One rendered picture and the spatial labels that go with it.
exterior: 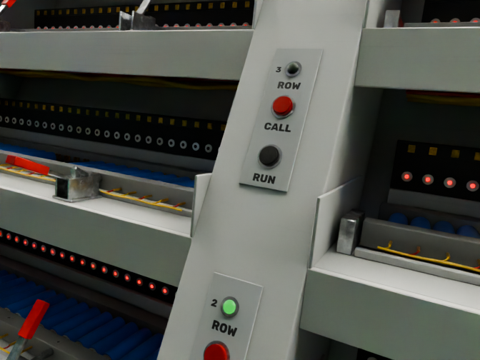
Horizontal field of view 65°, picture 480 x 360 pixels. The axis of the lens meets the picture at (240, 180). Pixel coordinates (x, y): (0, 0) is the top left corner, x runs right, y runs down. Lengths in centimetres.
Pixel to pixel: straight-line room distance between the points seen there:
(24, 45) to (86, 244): 29
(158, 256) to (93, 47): 26
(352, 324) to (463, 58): 20
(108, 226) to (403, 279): 24
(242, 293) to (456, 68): 22
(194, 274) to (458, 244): 20
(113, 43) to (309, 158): 26
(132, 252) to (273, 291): 13
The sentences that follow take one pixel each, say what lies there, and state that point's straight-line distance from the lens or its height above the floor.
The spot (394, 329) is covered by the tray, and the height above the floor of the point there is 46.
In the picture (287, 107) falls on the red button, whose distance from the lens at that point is 31.
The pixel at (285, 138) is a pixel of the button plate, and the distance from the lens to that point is 30.
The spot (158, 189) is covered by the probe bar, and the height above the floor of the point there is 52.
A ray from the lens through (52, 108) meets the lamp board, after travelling 72.
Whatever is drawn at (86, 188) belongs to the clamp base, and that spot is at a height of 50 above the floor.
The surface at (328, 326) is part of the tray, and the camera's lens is 28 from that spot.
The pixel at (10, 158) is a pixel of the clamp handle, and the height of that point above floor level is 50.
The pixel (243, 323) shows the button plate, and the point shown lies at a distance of 28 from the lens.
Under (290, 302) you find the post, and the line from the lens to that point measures 27.
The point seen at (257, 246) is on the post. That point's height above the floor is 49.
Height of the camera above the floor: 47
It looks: 12 degrees up
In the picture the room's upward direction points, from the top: 16 degrees clockwise
